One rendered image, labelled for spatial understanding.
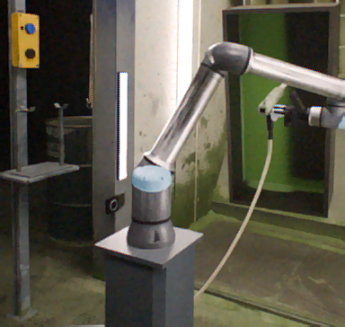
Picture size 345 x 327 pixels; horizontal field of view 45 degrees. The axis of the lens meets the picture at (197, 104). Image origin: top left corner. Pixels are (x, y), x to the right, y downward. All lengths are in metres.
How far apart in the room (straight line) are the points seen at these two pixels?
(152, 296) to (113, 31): 1.45
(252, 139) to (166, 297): 1.51
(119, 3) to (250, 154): 1.33
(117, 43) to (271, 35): 0.95
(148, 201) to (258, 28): 1.48
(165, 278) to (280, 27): 1.66
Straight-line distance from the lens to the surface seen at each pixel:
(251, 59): 1.62
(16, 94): 2.22
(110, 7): 2.46
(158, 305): 1.63
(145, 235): 1.61
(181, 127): 1.72
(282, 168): 2.89
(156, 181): 1.55
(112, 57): 2.43
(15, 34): 2.17
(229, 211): 3.63
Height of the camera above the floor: 1.31
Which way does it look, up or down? 5 degrees down
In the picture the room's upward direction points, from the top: 1 degrees clockwise
